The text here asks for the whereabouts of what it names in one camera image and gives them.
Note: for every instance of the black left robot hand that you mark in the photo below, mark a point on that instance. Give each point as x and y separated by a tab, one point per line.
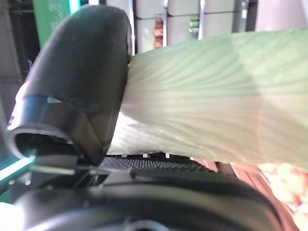
79	72

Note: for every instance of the napa cabbage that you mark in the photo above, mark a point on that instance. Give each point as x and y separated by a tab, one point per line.
204	96

